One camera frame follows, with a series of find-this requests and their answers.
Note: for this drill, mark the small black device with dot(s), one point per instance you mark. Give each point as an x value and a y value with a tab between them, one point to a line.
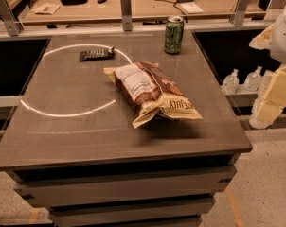
101	1

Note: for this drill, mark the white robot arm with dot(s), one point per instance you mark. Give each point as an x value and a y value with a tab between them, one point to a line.
278	40

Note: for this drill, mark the clear plastic bottle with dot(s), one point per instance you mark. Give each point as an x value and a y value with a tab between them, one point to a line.
252	80
230	83

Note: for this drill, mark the clear plastic bottle left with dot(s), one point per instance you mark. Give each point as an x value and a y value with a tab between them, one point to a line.
230	83

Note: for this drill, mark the white paper sheet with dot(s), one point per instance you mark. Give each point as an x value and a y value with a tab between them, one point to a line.
191	7

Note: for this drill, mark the middle metal rail bracket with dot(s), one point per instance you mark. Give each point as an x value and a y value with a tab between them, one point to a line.
126	15

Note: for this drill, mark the right metal rail bracket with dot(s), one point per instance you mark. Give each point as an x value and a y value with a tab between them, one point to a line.
237	18

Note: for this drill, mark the paper packet on desk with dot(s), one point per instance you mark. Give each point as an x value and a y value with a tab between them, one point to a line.
47	9

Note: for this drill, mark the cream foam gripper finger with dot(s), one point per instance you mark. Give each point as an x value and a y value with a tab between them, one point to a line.
263	40
271	99

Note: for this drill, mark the left metal rail bracket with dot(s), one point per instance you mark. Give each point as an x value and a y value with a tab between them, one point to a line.
11	23

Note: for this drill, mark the metal rail bracket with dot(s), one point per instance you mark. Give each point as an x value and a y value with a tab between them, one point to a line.
11	23
237	18
126	15

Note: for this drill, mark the black object on desk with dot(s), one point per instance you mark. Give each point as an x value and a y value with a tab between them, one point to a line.
73	2

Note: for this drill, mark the dark rxbar chocolate wrapper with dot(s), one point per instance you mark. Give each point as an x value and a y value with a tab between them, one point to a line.
103	53

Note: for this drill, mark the clear plastic bottle right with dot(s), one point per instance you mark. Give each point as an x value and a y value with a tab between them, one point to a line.
252	80

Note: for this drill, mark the brown chip bag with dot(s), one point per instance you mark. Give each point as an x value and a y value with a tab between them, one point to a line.
151	93

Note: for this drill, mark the grey drawer cabinet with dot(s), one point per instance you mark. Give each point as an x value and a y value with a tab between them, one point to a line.
157	193

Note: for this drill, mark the green drink can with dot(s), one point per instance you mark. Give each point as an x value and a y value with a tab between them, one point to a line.
174	34

